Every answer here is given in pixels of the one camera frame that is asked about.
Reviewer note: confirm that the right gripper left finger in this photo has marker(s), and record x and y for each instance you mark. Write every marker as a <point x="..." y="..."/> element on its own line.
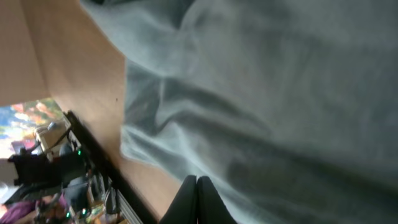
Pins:
<point x="183" y="209"/>

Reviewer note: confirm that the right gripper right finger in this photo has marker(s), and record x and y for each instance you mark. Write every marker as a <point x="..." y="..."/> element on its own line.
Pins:
<point x="211" y="208"/>

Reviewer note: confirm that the light blue t-shirt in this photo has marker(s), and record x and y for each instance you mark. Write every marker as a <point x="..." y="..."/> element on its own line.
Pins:
<point x="290" y="107"/>

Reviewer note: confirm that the cluttered equipment beyond table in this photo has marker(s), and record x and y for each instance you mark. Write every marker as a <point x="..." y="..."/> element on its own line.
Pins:
<point x="47" y="174"/>

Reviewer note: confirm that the metal rail below table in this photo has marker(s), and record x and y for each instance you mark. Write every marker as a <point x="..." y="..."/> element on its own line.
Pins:
<point x="117" y="209"/>

